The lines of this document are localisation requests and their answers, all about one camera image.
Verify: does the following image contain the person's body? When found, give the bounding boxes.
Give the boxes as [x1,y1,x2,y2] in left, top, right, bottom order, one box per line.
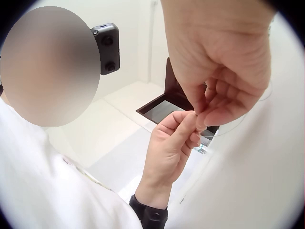
[0,95,143,229]

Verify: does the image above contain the thin clear wire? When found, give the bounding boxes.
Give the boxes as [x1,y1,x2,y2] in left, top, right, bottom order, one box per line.
[194,81,273,139]

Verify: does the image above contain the person's right hand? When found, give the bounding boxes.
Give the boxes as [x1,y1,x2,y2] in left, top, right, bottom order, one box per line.
[161,0,275,131]

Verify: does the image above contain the person's right index finger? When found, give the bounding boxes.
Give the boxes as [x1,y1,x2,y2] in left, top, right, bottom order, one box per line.
[197,95,262,131]

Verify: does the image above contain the dark framed ceiling window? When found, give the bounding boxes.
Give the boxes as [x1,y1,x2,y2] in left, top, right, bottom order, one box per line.
[136,57,219,143]

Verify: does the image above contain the person's left thumb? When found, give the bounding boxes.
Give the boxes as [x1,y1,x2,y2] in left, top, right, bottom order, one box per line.
[156,111,198,134]

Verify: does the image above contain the person's left hand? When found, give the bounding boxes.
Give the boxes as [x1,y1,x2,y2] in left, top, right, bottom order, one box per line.
[135,111,203,208]

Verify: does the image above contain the person's left fingers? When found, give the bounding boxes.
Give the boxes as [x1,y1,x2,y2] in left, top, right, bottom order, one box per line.
[185,115,203,151]

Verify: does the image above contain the person's right fingers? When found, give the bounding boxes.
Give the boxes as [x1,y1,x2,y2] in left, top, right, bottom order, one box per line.
[204,78,241,112]

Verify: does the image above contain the person's right thumb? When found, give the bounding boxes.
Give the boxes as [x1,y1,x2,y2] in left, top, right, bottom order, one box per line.
[179,69,208,117]

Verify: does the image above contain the black wrist band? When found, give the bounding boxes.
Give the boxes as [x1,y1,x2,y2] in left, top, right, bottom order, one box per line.
[129,194,169,229]

